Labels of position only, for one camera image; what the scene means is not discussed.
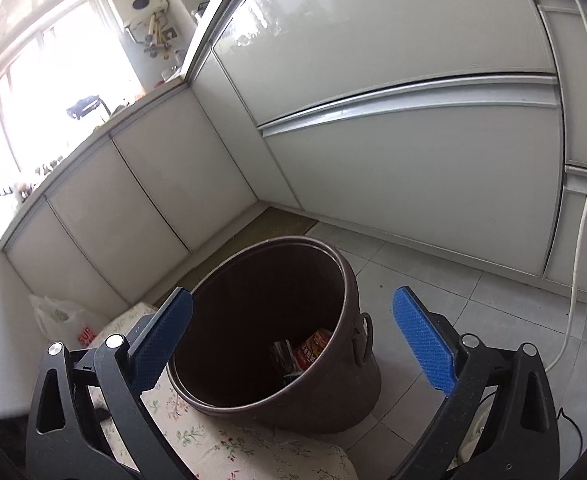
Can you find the water heater pipes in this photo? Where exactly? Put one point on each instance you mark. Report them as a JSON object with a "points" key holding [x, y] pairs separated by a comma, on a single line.
{"points": [[156, 37]]}

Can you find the black countertop appliance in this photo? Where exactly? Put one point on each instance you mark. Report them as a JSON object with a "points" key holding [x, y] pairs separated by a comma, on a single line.
{"points": [[86, 106]]}

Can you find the white plastic bag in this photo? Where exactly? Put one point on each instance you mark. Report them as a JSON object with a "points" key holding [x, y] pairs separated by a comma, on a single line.
{"points": [[56, 317]]}

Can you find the dark snack wrapper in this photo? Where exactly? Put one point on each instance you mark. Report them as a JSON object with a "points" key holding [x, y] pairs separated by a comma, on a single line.
{"points": [[283, 355]]}

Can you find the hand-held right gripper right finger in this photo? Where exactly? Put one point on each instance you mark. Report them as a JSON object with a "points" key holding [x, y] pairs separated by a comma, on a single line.
{"points": [[423, 340]]}

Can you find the window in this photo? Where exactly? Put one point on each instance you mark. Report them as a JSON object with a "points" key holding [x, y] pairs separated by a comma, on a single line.
{"points": [[63, 95]]}

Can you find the white water heater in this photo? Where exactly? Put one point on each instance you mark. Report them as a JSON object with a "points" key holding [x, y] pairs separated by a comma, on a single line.
{"points": [[138, 5]]}

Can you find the white cabinet with doors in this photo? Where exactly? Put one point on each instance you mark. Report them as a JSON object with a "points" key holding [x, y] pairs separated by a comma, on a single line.
{"points": [[123, 200]]}

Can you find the floral cushion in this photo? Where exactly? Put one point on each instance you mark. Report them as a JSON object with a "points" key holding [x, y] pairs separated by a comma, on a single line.
{"points": [[253, 452]]}

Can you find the red snack wrapper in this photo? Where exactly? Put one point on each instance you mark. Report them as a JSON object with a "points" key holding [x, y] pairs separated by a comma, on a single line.
{"points": [[309, 352]]}

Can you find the white cabinet with drawers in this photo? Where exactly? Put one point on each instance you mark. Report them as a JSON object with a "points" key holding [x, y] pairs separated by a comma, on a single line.
{"points": [[398, 170]]}

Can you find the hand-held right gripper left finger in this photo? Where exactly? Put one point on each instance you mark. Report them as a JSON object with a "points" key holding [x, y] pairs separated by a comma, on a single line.
{"points": [[161, 335]]}

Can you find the olive floor mat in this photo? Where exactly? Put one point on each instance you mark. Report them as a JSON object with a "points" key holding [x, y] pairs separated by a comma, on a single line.
{"points": [[278, 222]]}

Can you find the brown plastic bucket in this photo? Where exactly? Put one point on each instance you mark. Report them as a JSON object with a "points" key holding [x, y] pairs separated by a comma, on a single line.
{"points": [[358, 390]]}

